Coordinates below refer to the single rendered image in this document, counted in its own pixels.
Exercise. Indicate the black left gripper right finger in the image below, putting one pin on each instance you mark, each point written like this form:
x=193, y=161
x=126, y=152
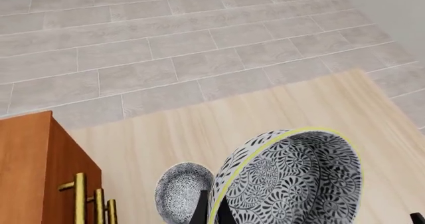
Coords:
x=226, y=215

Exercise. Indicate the patterned black and white bowl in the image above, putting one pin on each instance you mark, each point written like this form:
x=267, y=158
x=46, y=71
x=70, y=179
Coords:
x=179, y=186

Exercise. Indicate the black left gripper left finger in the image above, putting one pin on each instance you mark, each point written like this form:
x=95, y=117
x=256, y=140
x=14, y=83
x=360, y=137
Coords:
x=200, y=211

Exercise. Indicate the wooden cabinet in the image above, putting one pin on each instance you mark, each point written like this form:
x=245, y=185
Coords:
x=30, y=164

